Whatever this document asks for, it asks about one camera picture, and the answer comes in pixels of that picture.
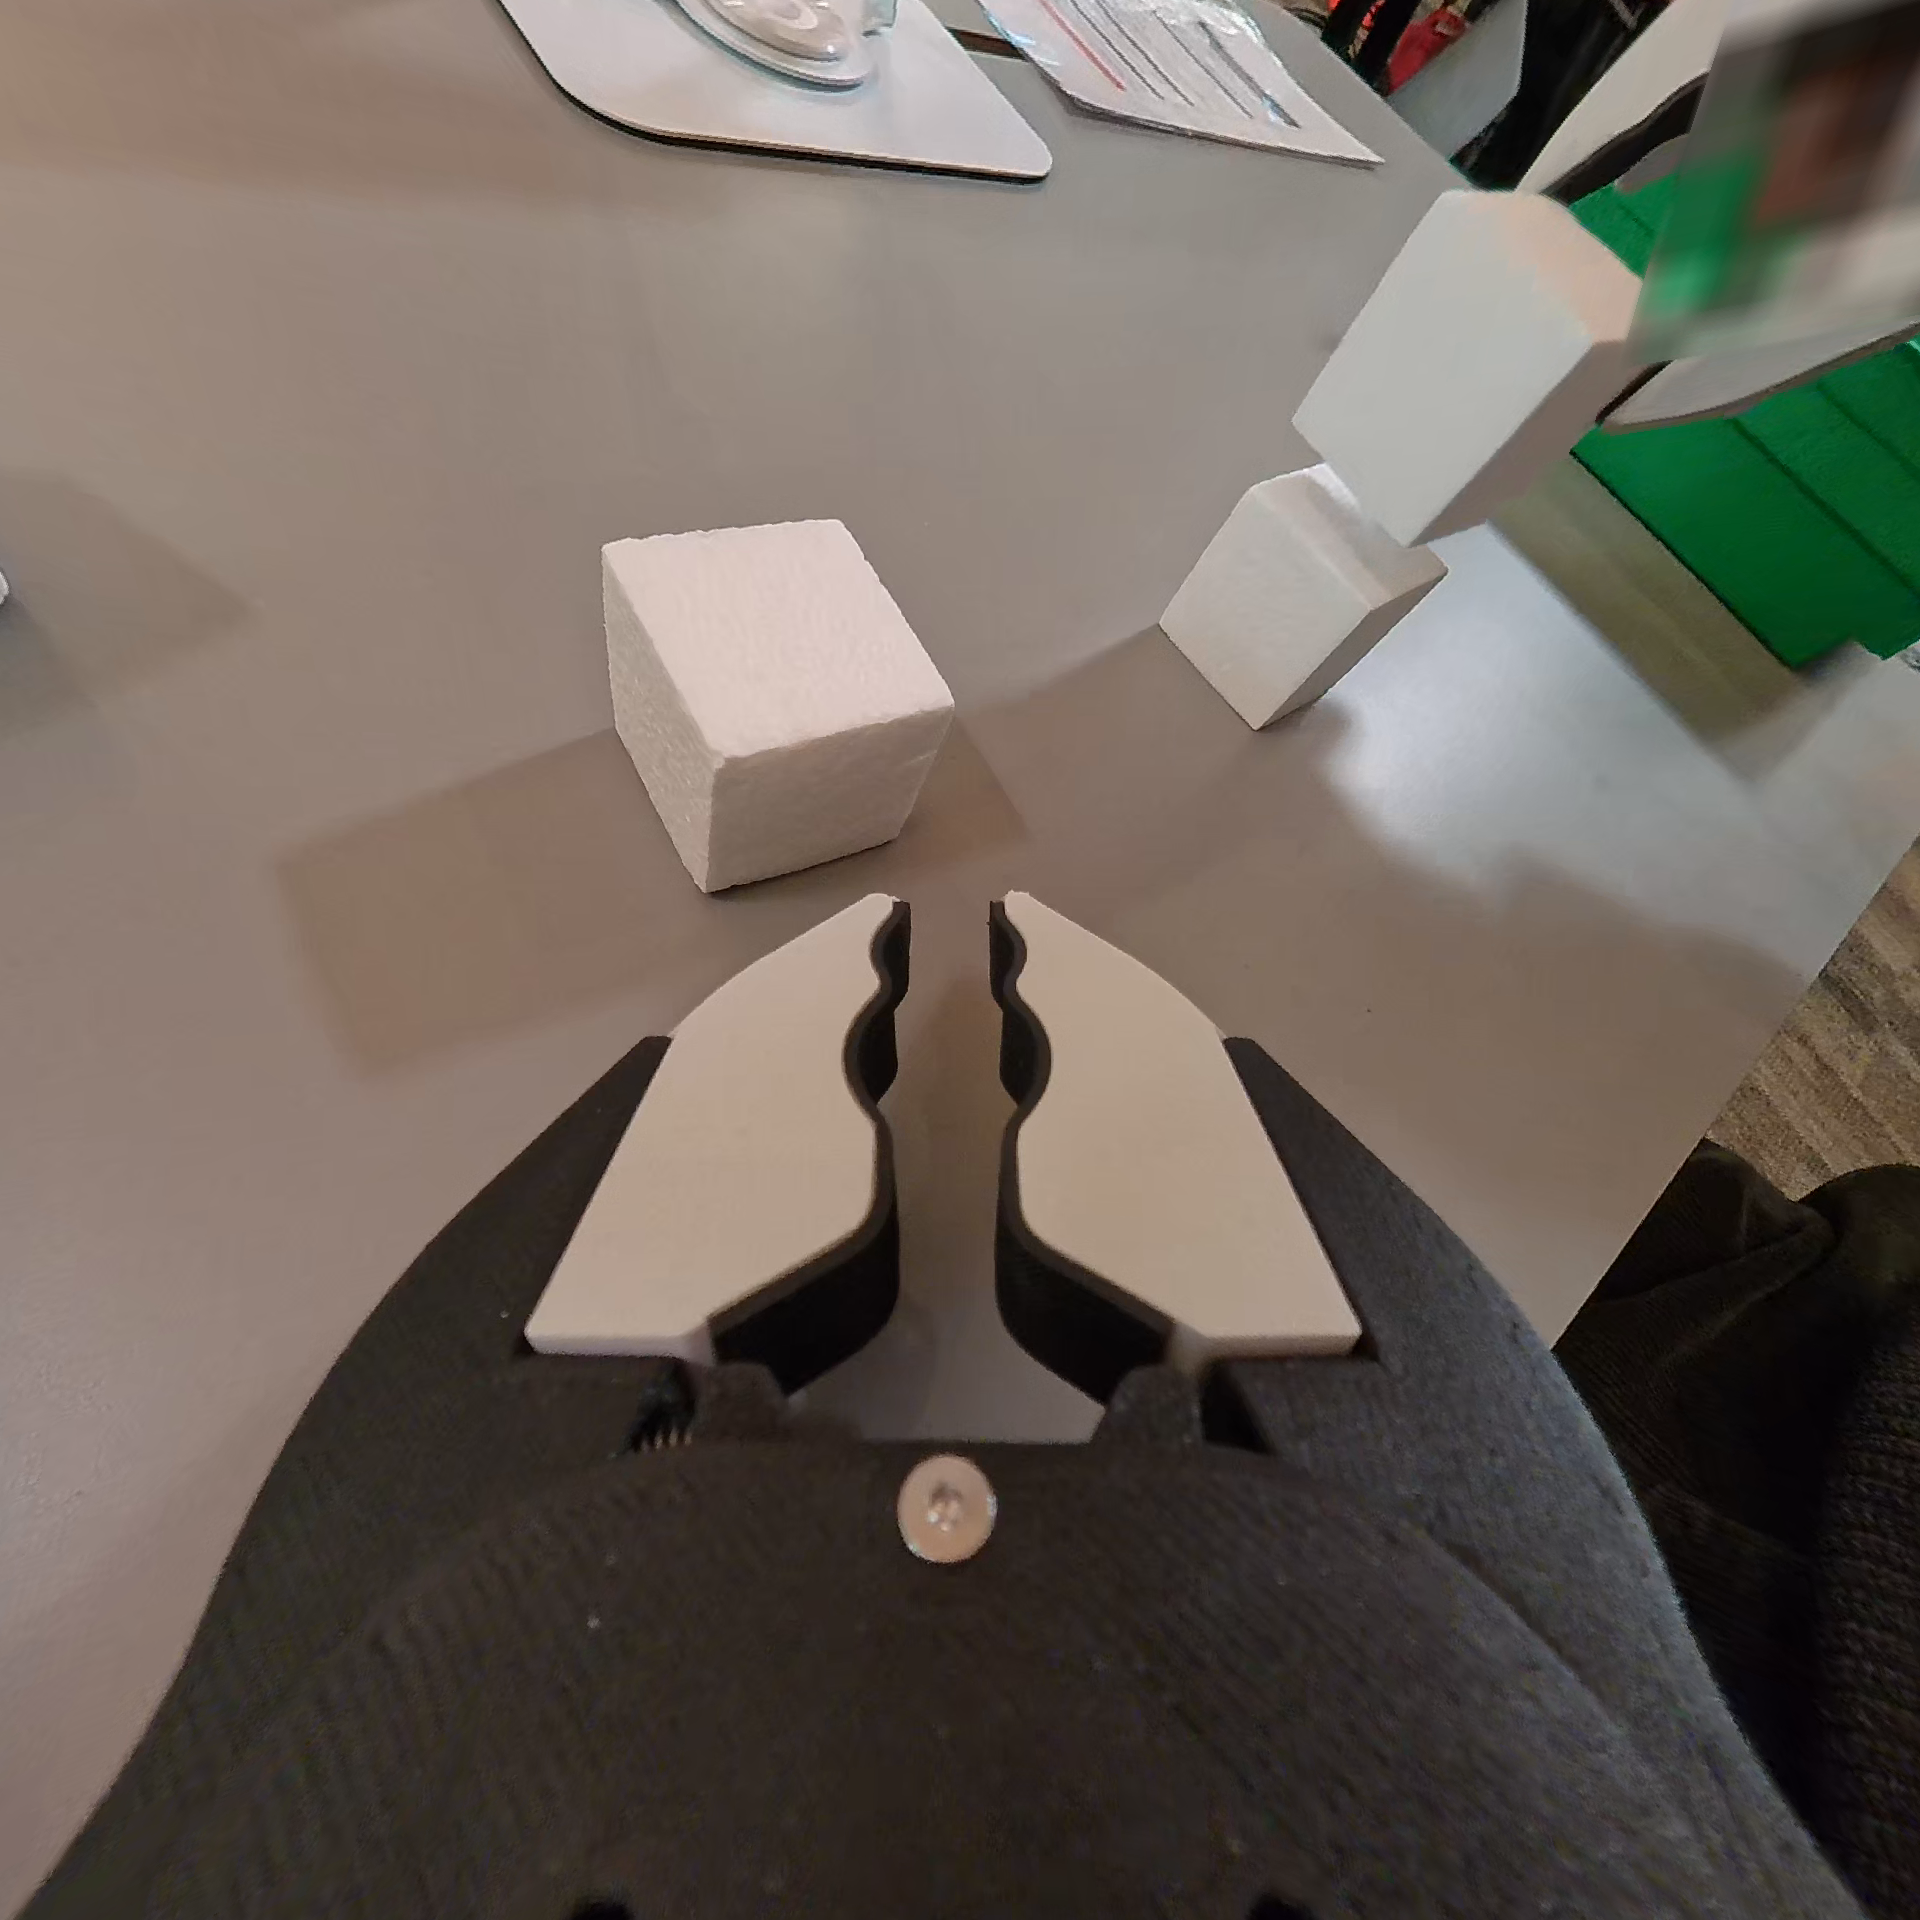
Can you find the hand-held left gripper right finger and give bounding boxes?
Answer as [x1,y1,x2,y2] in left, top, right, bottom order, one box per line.
[988,889,1364,1412]

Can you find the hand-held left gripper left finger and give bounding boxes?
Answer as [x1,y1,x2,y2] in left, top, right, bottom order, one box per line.
[527,892,912,1397]

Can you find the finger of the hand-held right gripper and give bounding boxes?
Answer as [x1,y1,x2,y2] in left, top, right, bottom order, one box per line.
[1598,318,1920,436]
[1515,58,1712,201]

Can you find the grey desk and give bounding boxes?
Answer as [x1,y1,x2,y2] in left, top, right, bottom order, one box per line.
[0,0,1920,1876]

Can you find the green plastic bin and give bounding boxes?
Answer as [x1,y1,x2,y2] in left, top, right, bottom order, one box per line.
[1560,181,1920,670]

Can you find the grey chair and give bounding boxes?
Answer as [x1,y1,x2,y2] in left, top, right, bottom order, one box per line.
[1387,0,1554,166]

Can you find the clear sleeve with printed sheet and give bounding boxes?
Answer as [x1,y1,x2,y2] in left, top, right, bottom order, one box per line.
[978,0,1385,166]

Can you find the person's dark trousers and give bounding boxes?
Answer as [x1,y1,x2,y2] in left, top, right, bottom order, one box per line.
[1552,1140,1920,1920]

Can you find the silver document stand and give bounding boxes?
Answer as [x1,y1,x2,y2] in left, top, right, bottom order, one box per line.
[498,0,1052,184]

